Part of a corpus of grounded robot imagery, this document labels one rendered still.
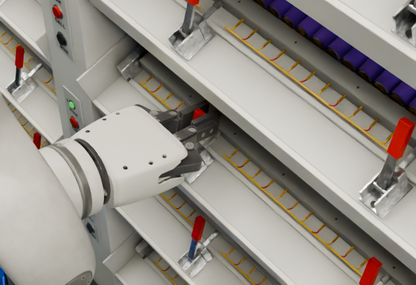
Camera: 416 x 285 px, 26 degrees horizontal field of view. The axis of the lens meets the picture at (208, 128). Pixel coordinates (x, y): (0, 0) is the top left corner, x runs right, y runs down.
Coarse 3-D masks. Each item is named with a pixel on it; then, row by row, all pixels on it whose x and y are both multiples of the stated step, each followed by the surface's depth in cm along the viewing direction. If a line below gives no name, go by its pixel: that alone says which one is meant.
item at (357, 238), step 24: (168, 72) 112; (168, 96) 112; (192, 96) 109; (240, 144) 104; (264, 168) 102; (288, 192) 101; (312, 192) 99; (336, 216) 96; (360, 240) 94; (384, 264) 92
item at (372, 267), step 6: (372, 258) 87; (366, 264) 88; (372, 264) 87; (378, 264) 87; (366, 270) 88; (372, 270) 87; (378, 270) 87; (366, 276) 88; (372, 276) 88; (360, 282) 89; (366, 282) 88; (372, 282) 88
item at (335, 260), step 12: (132, 84) 115; (144, 96) 114; (216, 156) 106; (228, 168) 105; (240, 180) 104; (288, 216) 100; (300, 228) 99; (312, 240) 98; (324, 252) 97; (336, 264) 96
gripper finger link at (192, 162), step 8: (192, 152) 97; (184, 160) 96; (192, 160) 96; (200, 160) 97; (176, 168) 95; (184, 168) 96; (192, 168) 96; (200, 168) 97; (160, 176) 95; (168, 176) 96
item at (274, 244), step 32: (96, 64) 113; (128, 64) 114; (96, 96) 116; (128, 96) 115; (160, 96) 114; (192, 192) 105; (224, 192) 104; (224, 224) 102; (256, 224) 101; (288, 224) 100; (320, 224) 99; (256, 256) 100; (288, 256) 98; (320, 256) 97; (352, 256) 96
